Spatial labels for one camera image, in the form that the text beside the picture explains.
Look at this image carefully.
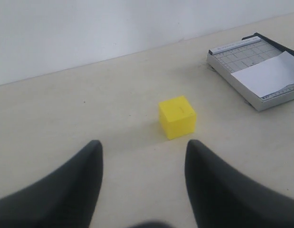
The black cutter blade arm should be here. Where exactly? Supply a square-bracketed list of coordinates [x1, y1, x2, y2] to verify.
[242, 32, 294, 56]

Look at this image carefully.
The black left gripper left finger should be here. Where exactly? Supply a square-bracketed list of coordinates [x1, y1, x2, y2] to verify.
[0, 140, 103, 228]

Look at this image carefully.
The white paper sheet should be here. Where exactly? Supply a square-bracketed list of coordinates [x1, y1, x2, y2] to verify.
[232, 51, 294, 98]

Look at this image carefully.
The yellow foam cube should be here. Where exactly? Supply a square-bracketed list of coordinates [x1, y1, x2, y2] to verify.
[159, 95, 197, 140]

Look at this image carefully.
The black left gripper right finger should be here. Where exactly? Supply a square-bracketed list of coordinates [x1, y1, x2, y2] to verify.
[185, 140, 294, 228]

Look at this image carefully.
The grey paper cutter base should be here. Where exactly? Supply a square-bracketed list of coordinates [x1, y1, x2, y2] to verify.
[207, 33, 294, 111]

